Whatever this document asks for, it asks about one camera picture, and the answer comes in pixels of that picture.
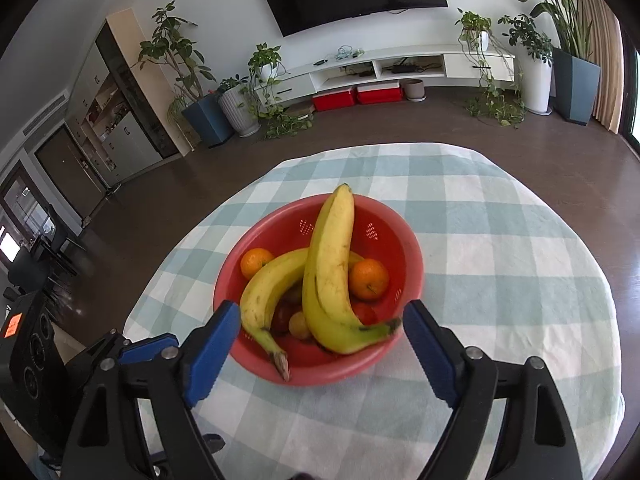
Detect white tv console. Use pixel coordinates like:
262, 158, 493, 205
254, 44, 518, 106

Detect red tomato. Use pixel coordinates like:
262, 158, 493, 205
270, 301, 302, 334
352, 301, 378, 326

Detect curved yellow banana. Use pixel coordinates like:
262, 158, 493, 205
240, 249, 374, 382

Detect brown longan fruit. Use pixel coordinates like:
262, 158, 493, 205
288, 311, 311, 340

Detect small grey pot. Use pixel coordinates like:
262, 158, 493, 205
402, 79, 426, 103

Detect orange tangerine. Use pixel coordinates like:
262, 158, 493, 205
240, 247, 273, 281

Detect trailing pothos on console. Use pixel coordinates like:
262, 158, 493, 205
244, 42, 312, 140
456, 9, 525, 128

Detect large leaf plant blue pot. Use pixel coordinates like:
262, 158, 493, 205
518, 0, 601, 126

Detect red storage box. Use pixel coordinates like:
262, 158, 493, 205
356, 81, 404, 105
311, 88, 356, 112

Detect bushy plant white pot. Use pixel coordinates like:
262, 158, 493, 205
498, 14, 553, 116

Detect small tangerine top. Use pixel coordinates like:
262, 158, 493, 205
348, 259, 390, 301

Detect red storage box right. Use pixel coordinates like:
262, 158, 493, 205
356, 81, 404, 105

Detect long yellow banana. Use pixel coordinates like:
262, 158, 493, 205
309, 183, 401, 348

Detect plant in white ribbed pot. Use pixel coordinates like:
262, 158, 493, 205
216, 74, 260, 138

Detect green white checkered tablecloth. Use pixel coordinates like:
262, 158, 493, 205
124, 143, 624, 479

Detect white cabinet shelving unit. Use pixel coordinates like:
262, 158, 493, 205
65, 9, 194, 188

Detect tall plant blue pot left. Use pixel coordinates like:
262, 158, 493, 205
138, 0, 232, 148

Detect red storage box left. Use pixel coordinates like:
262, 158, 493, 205
311, 88, 356, 112

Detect beige curtain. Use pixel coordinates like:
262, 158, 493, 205
578, 0, 624, 134

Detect trailing pothos on console right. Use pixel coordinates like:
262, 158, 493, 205
456, 9, 525, 128

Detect red plastic colander bowl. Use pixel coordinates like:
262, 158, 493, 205
214, 185, 423, 387

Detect trailing pothos on console left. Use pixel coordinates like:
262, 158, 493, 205
244, 42, 312, 140

